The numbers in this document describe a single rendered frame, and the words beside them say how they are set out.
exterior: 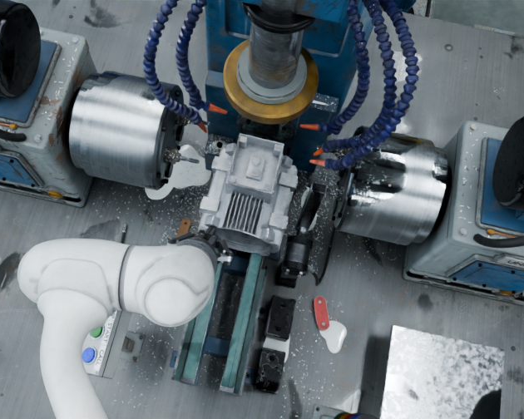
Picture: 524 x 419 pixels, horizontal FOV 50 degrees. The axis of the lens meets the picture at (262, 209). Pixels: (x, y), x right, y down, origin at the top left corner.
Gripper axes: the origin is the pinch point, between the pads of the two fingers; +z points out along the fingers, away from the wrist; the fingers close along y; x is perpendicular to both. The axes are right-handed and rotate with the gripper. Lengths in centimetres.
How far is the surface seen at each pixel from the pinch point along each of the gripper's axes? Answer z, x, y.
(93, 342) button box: -9.6, 24.1, 17.8
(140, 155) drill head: 4.7, -13.2, 18.4
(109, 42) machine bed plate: 56, -37, 46
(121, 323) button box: -6.8, 20.2, 13.6
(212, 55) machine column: 24.1, -37.9, 10.3
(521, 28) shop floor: 179, -91, -113
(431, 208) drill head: 5.6, -15.3, -44.8
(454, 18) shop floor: 178, -89, -79
